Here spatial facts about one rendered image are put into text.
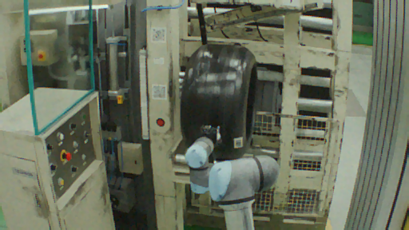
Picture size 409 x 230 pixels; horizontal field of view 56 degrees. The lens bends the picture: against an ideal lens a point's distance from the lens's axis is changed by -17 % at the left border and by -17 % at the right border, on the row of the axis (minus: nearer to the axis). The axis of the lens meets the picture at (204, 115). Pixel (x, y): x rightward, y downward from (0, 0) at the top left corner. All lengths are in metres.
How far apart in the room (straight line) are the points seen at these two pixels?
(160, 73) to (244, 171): 0.98
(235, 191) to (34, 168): 0.88
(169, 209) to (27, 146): 1.07
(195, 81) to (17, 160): 0.90
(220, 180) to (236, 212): 0.12
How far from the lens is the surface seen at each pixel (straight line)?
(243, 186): 1.36
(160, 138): 2.35
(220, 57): 2.09
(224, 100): 1.99
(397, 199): 0.93
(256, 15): 2.45
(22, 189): 1.98
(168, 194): 2.51
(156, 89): 2.26
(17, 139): 1.85
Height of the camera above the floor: 1.96
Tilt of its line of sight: 22 degrees down
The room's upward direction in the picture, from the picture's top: straight up
